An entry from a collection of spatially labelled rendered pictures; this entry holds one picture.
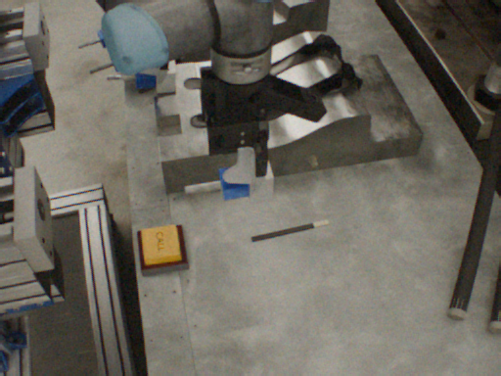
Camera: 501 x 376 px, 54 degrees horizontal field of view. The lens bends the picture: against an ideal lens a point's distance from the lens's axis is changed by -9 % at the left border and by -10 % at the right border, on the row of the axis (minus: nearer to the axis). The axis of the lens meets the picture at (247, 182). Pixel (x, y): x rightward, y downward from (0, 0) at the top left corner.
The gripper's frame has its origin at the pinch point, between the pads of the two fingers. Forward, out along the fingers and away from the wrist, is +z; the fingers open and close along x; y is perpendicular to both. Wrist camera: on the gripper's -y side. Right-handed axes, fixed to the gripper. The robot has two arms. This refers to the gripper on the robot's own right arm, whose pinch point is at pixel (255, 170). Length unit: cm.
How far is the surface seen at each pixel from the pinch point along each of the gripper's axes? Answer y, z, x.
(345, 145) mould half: -19.1, 8.8, -10.1
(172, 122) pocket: 11.3, 8.0, -21.0
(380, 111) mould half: -29.1, 8.8, -17.8
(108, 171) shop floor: 39, 95, -90
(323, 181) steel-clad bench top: -14.6, 14.9, -7.3
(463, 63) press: -63, 16, -39
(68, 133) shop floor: 57, 95, -115
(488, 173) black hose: -42.3, 5.9, 3.7
